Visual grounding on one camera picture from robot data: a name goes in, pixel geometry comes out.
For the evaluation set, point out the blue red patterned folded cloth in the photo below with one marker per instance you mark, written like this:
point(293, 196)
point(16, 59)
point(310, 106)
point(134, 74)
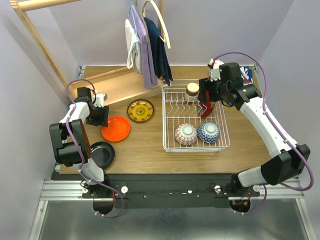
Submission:
point(247, 75)

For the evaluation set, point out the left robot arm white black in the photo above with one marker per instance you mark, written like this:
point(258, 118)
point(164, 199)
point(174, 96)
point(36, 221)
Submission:
point(70, 143)

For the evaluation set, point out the white wire dish rack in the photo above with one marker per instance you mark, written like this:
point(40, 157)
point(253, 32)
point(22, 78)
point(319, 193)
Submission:
point(176, 110)

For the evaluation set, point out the white hanging cloth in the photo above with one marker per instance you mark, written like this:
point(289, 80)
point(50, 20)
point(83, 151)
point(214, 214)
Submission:
point(133, 48)

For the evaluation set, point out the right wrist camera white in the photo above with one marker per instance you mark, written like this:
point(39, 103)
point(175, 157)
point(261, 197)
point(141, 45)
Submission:
point(214, 69)

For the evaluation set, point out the white brown metal cup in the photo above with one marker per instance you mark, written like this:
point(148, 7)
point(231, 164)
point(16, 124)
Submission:
point(191, 92)

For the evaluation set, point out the navy hanging cloth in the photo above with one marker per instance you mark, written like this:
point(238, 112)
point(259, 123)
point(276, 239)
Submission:
point(160, 61)

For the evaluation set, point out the blue patterned bowl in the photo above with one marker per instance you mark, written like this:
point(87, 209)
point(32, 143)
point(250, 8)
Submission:
point(208, 132)

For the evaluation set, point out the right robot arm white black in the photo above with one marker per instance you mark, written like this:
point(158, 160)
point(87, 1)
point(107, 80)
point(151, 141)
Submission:
point(225, 83)

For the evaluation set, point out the red white patterned bowl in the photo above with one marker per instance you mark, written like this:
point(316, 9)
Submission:
point(186, 134)

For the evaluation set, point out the yellow patterned small plate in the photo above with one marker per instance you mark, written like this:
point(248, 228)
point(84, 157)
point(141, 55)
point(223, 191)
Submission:
point(140, 111)

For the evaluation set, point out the orange plate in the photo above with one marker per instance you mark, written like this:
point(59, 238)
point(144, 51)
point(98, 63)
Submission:
point(117, 129)

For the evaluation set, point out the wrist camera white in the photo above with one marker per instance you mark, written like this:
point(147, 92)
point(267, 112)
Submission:
point(214, 69)
point(99, 100)

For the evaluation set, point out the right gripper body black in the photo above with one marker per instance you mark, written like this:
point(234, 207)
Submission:
point(214, 87)

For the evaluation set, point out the wooden clothes rack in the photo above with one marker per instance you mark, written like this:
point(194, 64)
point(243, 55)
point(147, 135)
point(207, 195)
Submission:
point(122, 83)

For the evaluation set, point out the lilac hanging cloth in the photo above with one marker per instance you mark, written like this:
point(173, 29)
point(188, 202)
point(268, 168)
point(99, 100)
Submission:
point(147, 67)

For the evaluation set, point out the red floral plate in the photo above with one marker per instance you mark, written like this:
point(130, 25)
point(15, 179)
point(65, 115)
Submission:
point(205, 109)

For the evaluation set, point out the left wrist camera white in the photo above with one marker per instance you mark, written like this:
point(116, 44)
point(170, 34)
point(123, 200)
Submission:
point(99, 100)

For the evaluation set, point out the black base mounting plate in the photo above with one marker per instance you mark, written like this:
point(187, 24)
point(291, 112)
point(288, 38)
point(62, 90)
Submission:
point(180, 190)

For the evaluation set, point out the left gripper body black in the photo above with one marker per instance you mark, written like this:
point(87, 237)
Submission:
point(100, 116)

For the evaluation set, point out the wooden hanger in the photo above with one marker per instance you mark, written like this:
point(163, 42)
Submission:
point(159, 9)

